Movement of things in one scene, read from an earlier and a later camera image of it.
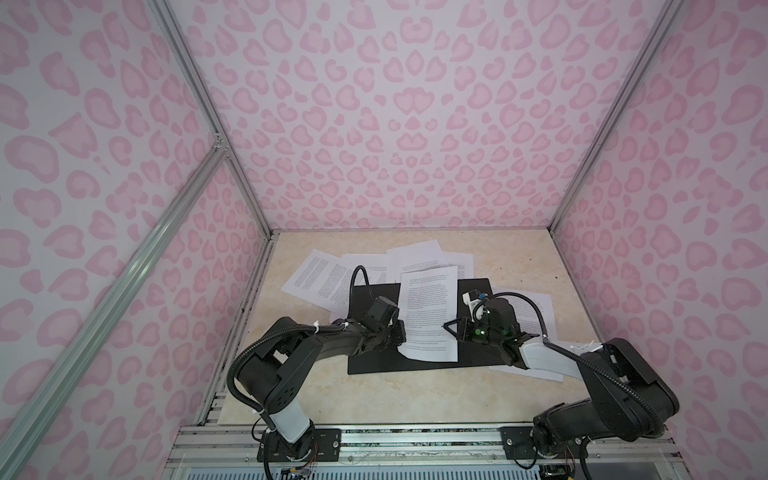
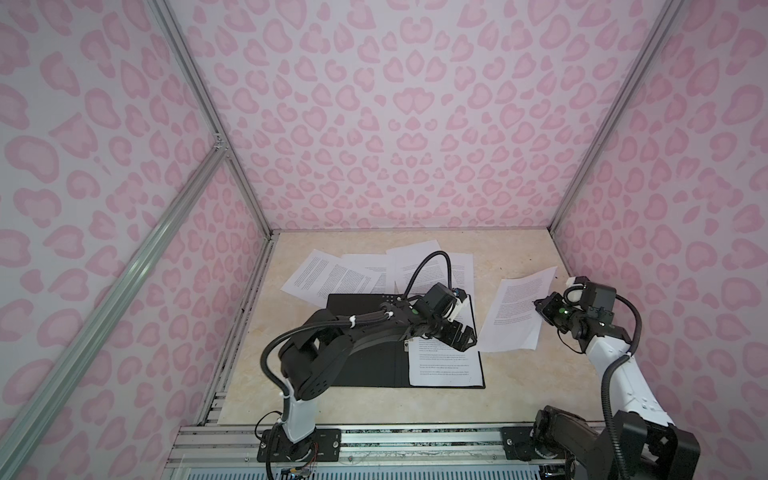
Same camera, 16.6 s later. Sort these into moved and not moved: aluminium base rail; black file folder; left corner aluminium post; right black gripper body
Moved: black file folder; right black gripper body
Not moved: aluminium base rail; left corner aluminium post
